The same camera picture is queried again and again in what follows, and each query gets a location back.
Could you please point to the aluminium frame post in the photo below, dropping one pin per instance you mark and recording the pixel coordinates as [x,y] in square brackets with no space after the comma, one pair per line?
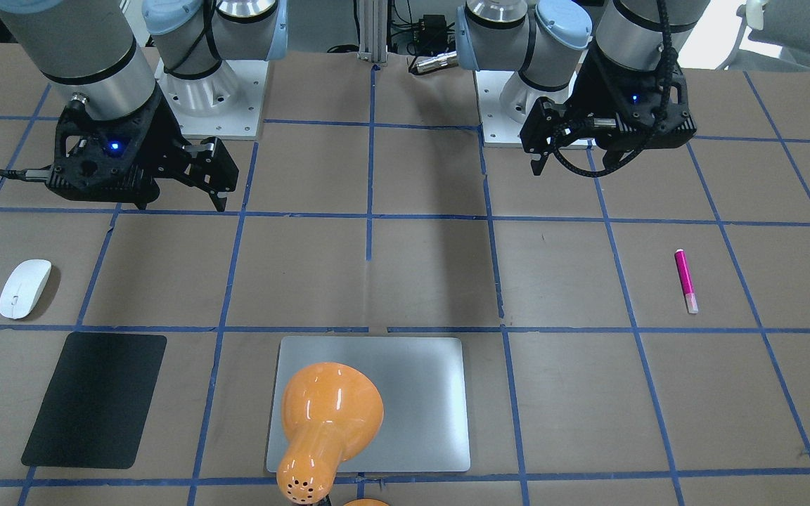
[373,24]

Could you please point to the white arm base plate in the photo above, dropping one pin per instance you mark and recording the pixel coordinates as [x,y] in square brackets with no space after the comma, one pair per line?
[227,104]
[504,101]

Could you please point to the silver notebook laptop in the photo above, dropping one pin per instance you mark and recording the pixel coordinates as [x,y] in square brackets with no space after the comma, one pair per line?
[421,382]

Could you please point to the black mousepad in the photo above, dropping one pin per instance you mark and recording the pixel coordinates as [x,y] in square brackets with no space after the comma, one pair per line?
[96,405]

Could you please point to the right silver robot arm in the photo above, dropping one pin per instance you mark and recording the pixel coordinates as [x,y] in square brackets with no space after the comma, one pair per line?
[89,46]

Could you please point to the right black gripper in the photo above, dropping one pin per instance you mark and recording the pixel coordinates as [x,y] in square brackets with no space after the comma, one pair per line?
[164,142]

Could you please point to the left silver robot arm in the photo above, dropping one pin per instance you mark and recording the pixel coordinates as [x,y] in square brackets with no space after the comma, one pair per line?
[545,42]

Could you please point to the white computer mouse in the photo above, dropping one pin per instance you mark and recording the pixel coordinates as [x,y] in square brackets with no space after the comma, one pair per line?
[24,287]

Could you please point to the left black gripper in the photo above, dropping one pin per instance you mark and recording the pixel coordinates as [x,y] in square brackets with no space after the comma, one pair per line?
[588,96]

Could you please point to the black electronics box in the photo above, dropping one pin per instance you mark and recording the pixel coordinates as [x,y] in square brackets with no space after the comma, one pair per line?
[430,35]

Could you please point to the pink pen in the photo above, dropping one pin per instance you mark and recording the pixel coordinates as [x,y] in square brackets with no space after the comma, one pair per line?
[686,281]

